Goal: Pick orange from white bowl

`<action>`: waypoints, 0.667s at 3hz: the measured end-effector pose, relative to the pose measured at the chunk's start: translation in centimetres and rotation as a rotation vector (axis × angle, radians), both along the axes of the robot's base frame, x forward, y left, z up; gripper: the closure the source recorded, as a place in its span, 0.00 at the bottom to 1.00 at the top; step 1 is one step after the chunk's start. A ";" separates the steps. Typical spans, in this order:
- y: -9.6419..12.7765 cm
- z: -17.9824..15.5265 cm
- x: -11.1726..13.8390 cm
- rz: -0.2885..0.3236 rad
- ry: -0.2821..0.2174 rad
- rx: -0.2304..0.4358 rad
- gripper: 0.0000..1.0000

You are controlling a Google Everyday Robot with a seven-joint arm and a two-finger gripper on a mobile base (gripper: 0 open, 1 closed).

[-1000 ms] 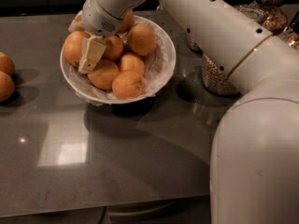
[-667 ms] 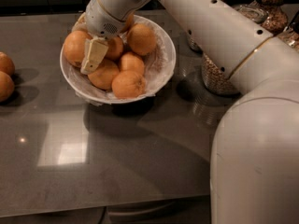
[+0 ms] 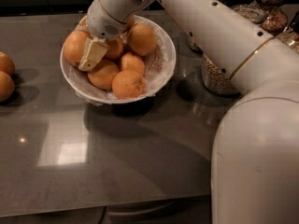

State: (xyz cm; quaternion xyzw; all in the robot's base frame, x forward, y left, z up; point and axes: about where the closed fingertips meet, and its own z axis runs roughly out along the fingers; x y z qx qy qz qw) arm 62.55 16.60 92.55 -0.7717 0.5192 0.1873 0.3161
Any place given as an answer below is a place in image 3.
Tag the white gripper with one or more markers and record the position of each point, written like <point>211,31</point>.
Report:
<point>100,21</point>

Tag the large orange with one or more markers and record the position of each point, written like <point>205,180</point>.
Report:
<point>74,46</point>

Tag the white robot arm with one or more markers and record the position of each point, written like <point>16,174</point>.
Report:
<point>255,157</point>

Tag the middle orange in bowl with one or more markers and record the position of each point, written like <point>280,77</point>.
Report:
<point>115,49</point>

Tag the front left orange in bowl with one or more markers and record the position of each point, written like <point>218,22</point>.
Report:
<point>103,74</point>

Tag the top orange in bowl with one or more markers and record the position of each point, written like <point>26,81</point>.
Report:
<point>129,23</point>

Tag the centre small orange in bowl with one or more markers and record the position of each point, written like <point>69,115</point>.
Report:
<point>131,61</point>

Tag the white bowl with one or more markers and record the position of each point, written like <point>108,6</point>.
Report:
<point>162,72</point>

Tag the front right orange in bowl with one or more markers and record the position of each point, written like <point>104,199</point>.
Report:
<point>128,84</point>

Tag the upper orange on table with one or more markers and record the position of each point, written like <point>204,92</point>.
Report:
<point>6,64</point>

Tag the orange on table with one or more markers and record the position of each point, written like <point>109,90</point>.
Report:
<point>6,64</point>
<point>7,86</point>

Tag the lower orange on table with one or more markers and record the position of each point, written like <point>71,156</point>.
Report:
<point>7,86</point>

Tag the front glass cereal jar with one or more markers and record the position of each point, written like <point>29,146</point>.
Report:
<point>212,76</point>

